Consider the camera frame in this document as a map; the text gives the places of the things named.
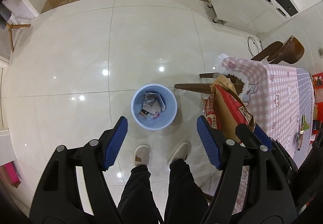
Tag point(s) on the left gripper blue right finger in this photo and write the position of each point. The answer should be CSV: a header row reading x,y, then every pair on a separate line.
x,y
212,141

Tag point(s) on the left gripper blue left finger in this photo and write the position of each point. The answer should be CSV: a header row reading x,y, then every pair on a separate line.
x,y
112,141

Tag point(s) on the brown red paper bag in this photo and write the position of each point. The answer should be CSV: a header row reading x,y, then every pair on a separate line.
x,y
224,110

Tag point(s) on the blue plastic trash bin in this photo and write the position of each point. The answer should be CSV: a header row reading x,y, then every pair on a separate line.
x,y
165,118

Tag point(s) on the trash inside bin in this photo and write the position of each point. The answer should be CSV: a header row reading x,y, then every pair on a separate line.
x,y
153,105

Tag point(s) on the left white slipper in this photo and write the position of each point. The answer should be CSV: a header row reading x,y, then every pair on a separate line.
x,y
142,155

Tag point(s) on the white slipper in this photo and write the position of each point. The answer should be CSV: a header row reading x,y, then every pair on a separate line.
x,y
142,155
182,152

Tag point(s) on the right white slipper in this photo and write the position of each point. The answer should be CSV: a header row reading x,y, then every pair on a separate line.
x,y
182,152

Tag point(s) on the person black trouser legs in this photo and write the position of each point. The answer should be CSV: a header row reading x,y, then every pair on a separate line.
x,y
178,200

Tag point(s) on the red gold candy wrapper pile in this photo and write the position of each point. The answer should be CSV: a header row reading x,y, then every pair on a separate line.
x,y
303,127

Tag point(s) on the pink checkered tablecloth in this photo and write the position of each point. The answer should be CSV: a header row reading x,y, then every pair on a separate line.
x,y
278,112

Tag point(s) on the red decorations pile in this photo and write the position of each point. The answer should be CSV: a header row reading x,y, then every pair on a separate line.
x,y
318,102

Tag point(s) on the wooden drying rack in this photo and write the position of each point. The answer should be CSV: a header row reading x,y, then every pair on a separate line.
x,y
13,29

